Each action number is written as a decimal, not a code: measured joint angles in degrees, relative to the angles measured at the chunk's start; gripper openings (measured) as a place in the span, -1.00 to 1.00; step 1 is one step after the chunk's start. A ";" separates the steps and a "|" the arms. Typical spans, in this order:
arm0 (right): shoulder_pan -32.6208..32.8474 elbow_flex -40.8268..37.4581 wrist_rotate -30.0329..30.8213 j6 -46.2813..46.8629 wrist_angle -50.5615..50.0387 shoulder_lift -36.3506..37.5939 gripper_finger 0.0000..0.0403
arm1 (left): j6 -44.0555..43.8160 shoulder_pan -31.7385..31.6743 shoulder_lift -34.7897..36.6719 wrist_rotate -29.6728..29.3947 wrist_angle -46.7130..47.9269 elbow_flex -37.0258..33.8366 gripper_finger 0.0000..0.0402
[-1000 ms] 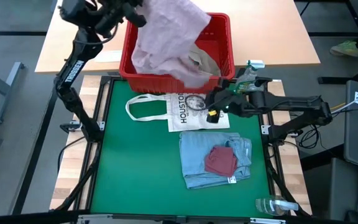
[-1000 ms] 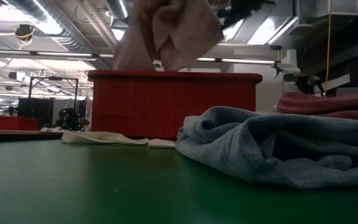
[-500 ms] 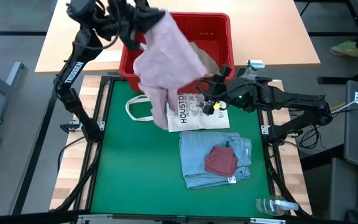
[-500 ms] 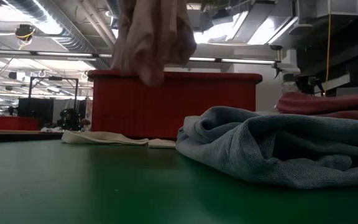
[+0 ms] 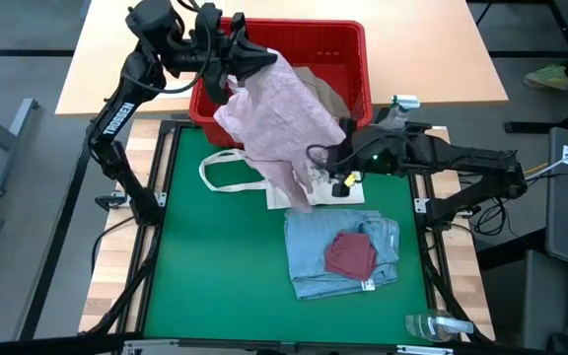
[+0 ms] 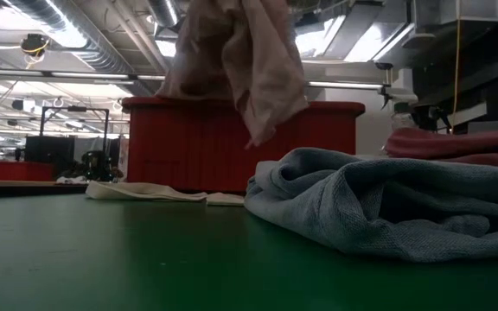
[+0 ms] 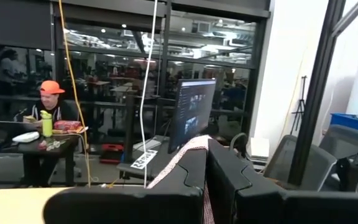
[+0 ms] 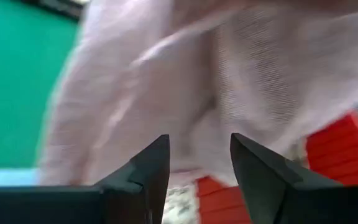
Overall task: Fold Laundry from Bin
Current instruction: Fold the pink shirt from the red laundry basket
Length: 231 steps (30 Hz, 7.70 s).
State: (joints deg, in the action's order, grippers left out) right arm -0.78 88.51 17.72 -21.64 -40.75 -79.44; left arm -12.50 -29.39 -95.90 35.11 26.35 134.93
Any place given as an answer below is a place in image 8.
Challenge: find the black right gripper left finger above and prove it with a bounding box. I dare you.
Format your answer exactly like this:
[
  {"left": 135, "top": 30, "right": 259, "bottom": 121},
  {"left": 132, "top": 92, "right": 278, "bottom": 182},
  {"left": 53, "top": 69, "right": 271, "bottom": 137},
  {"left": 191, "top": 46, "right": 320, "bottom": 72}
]
[{"left": 0, "top": 134, "right": 171, "bottom": 224}]

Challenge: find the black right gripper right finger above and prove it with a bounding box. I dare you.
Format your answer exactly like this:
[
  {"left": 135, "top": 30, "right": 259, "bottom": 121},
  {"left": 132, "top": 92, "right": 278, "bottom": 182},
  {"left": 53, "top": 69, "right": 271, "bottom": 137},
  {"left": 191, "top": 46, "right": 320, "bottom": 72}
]
[{"left": 230, "top": 133, "right": 358, "bottom": 224}]

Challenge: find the pink garment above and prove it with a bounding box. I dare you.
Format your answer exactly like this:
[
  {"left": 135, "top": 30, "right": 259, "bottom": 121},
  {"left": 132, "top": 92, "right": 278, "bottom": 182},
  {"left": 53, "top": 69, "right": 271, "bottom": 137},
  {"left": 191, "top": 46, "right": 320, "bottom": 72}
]
[{"left": 37, "top": 0, "right": 358, "bottom": 187}]

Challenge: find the red plastic laundry bin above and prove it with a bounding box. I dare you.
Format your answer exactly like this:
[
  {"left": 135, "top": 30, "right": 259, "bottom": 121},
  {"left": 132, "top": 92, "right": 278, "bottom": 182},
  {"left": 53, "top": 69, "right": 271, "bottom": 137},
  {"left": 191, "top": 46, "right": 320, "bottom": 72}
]
[{"left": 196, "top": 110, "right": 358, "bottom": 224}]

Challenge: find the green table mat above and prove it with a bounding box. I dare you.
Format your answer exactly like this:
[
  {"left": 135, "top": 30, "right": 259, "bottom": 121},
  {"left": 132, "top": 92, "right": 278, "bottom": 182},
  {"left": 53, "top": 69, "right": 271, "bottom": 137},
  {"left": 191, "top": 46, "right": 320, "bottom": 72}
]
[{"left": 0, "top": 0, "right": 80, "bottom": 170}]

